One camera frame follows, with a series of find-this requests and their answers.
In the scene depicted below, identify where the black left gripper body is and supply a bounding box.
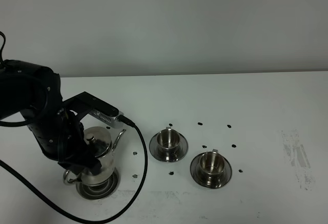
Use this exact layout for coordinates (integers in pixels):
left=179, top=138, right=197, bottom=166
left=27, top=92, right=119, bottom=162

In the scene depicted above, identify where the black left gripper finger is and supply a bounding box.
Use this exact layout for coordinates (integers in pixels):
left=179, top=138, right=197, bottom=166
left=74, top=122, right=101, bottom=175
left=58, top=157, right=88, bottom=175

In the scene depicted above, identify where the stainless steel teapot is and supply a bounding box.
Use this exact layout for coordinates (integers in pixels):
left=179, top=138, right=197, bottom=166
left=63, top=127, right=126, bottom=187

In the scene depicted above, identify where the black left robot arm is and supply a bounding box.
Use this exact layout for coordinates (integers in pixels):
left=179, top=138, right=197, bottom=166
left=1, top=60, right=119, bottom=174

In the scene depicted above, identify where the steel teapot saucer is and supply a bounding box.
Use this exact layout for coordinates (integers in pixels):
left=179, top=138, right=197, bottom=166
left=76, top=168, right=119, bottom=200

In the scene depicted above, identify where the left stainless steel teacup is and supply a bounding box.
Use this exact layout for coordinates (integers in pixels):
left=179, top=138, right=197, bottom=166
left=156, top=127, right=180, bottom=155

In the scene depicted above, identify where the stainless steel teacup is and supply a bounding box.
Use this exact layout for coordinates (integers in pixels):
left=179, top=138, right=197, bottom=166
left=156, top=127, right=180, bottom=155
left=199, top=149, right=224, bottom=178

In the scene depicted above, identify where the right stainless steel teacup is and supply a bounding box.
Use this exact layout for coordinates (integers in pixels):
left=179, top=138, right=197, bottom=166
left=199, top=149, right=224, bottom=178

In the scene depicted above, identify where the left steel cup saucer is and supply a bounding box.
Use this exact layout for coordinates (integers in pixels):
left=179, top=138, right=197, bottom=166
left=149, top=127, right=189, bottom=162

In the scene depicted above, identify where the steel cup saucer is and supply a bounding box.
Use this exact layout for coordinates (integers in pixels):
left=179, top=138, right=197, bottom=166
left=190, top=150, right=232, bottom=189
left=149, top=127, right=189, bottom=162

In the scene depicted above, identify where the right steel cup saucer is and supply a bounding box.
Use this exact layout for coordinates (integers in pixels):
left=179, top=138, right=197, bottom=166
left=190, top=150, right=232, bottom=189

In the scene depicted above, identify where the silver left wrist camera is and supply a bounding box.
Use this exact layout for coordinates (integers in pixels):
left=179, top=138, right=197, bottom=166
left=89, top=109, right=124, bottom=129

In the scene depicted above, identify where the black left camera cable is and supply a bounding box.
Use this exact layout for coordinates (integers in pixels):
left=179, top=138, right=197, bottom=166
left=0, top=31, right=149, bottom=224

